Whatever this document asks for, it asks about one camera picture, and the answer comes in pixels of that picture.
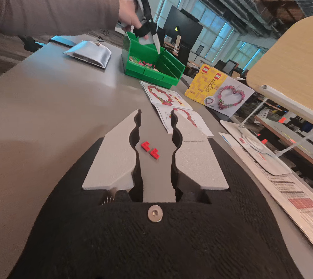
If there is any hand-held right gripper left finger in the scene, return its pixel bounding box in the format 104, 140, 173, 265
82, 109, 144, 202

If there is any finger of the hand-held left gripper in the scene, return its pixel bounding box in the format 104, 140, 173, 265
139, 0, 161, 54
133, 24, 154, 45

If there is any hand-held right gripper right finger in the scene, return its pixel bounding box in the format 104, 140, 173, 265
170, 110, 229, 202

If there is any pile of small lego pieces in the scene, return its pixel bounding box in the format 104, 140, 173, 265
128, 56, 158, 70

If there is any green plastic bin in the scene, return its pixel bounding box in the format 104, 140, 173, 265
121, 31, 186, 89

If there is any person's left forearm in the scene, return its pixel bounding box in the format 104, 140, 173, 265
0, 0, 120, 38

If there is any lego instruction booklet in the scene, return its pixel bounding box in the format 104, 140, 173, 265
139, 81, 214, 137

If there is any yellow lego box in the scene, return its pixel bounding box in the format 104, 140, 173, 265
185, 64, 255, 117

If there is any person's left hand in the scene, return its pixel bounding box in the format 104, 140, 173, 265
119, 0, 143, 32

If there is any silver foil bag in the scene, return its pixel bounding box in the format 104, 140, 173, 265
63, 40, 112, 69

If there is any clear bag with paper sheet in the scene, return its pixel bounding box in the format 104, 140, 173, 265
219, 133, 313, 245

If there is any wooden panel on white stand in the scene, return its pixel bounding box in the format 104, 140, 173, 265
220, 15, 313, 176

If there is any black wall screen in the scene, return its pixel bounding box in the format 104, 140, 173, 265
163, 6, 203, 46

